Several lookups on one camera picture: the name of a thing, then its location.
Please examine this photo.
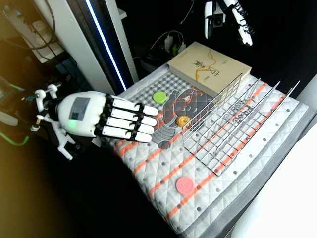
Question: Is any wire dish rack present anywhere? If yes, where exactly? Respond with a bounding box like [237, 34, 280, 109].
[182, 73, 301, 177]

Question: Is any white cable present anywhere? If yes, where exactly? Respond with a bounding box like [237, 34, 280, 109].
[180, 0, 195, 25]

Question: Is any green toy cookie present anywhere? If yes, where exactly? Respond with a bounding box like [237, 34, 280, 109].
[153, 91, 167, 104]

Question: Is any green cable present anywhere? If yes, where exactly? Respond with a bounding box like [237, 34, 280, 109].
[0, 131, 30, 147]

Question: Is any black cable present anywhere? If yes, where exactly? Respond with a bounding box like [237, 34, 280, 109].
[0, 0, 56, 50]

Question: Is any beige book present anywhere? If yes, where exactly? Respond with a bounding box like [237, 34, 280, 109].
[167, 41, 253, 99]

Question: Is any grey quilt with bear print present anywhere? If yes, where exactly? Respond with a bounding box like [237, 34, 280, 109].
[108, 63, 310, 235]

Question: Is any white power adapter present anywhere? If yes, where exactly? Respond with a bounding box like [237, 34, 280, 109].
[164, 35, 174, 53]

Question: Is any orange toy cookie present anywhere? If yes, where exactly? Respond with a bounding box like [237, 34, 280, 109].
[176, 115, 190, 128]

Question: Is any black power strip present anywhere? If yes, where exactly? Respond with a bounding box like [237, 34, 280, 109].
[140, 49, 174, 72]

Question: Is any pink toy cookie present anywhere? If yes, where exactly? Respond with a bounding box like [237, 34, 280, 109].
[176, 176, 195, 195]

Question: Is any white column with blue light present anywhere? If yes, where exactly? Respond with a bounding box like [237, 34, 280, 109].
[33, 0, 139, 95]

